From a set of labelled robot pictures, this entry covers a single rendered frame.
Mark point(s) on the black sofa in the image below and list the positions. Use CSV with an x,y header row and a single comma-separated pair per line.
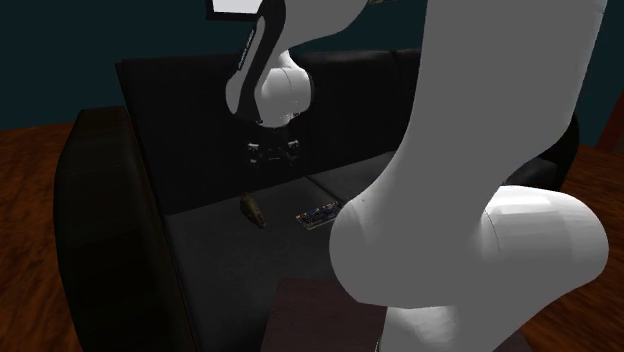
x,y
204,126

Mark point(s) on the black framed wall picture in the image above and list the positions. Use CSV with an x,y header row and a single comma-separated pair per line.
x,y
234,6

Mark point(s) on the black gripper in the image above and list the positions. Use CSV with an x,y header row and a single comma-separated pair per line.
x,y
273,148

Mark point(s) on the flat blue patterned book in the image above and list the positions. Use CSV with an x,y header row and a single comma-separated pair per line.
x,y
318,214

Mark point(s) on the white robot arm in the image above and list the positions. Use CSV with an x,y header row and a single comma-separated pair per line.
x,y
468,146

